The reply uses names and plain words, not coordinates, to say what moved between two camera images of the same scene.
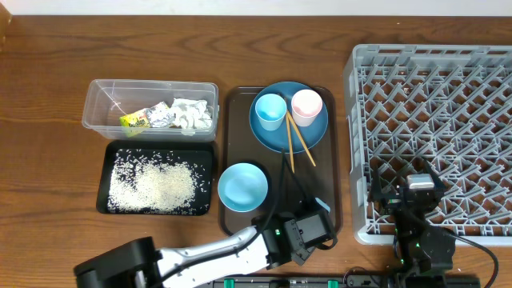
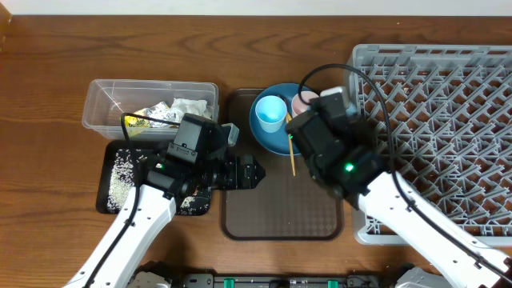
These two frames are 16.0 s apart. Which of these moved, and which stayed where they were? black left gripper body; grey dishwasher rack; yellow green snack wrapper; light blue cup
Moved: black left gripper body
Stayed: grey dishwasher rack; yellow green snack wrapper; light blue cup
